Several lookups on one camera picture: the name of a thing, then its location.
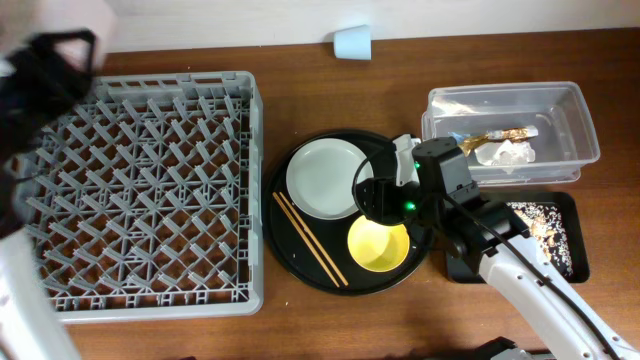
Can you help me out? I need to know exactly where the gold foil snack wrapper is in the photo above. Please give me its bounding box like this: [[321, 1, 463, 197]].
[[458, 126, 539, 156]]

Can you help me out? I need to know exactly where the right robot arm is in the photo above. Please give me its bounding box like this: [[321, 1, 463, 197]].
[[352, 137, 639, 359]]

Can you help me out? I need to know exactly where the grey plastic dishwasher rack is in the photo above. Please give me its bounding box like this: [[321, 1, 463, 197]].
[[6, 71, 264, 323]]

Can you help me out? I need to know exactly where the blue plastic cup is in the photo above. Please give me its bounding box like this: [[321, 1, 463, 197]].
[[333, 25, 372, 61]]

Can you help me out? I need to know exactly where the black rectangular waste tray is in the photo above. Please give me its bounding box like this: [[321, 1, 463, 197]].
[[441, 191, 591, 284]]

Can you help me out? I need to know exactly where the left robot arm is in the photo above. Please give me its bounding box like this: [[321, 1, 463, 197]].
[[1, 29, 96, 359]]

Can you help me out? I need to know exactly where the grey round plate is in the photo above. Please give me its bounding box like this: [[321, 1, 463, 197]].
[[286, 138, 367, 220]]

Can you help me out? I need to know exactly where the clear plastic waste bin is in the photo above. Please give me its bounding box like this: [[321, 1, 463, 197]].
[[422, 82, 600, 187]]

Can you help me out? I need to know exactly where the wooden chopstick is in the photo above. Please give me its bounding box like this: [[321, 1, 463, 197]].
[[278, 191, 350, 287], [272, 192, 341, 289]]

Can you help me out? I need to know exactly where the food scraps pile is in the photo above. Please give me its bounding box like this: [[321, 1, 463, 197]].
[[507, 202, 574, 277]]

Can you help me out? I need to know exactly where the silver white wrapper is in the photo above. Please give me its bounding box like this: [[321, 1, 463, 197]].
[[474, 140, 536, 166]]

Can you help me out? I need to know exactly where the yellow bowl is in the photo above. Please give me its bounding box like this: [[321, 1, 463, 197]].
[[347, 216, 411, 273]]

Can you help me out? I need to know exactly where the pink plastic cup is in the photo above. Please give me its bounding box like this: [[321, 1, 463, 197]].
[[1, 0, 117, 77]]

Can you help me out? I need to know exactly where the round black serving tray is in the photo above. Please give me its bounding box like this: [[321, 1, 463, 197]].
[[262, 129, 433, 296]]

